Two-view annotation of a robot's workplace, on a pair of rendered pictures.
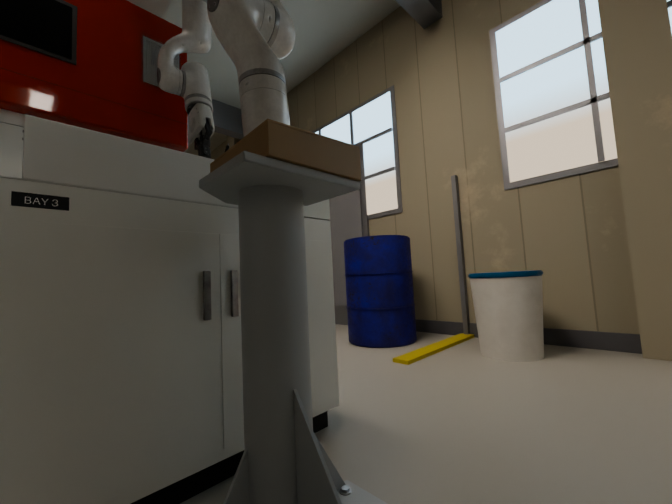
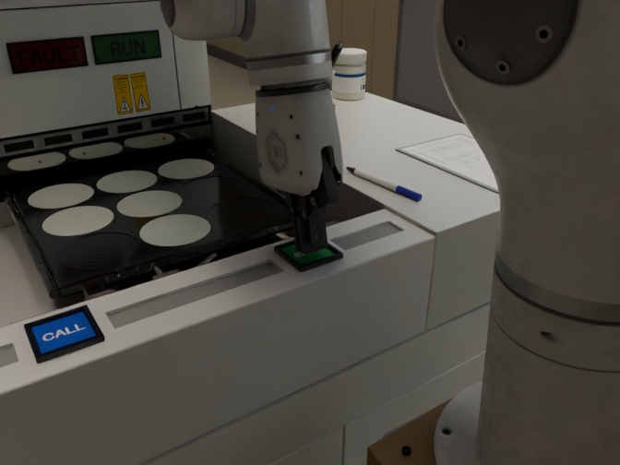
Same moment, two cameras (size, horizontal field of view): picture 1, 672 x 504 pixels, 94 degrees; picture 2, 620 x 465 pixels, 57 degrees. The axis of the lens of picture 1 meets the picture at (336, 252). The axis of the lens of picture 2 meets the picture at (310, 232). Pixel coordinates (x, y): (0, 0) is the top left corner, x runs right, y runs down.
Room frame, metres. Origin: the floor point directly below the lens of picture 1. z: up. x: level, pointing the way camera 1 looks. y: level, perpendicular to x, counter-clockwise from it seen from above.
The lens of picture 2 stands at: (0.41, 0.28, 1.28)
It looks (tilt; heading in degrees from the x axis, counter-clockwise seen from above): 28 degrees down; 12
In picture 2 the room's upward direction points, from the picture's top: straight up
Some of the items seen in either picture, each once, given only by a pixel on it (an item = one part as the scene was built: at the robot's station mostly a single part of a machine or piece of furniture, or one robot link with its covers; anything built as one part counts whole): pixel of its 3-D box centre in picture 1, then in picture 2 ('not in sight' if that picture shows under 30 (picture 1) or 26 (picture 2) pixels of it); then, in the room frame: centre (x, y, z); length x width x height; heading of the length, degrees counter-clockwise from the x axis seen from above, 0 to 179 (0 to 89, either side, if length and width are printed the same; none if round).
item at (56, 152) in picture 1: (160, 176); (209, 345); (0.86, 0.49, 0.89); 0.55 x 0.09 x 0.14; 136
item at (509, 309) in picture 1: (507, 312); not in sight; (2.19, -1.16, 0.28); 0.46 x 0.46 x 0.56
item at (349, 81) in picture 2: not in sight; (349, 74); (1.62, 0.46, 1.01); 0.07 x 0.07 x 0.10
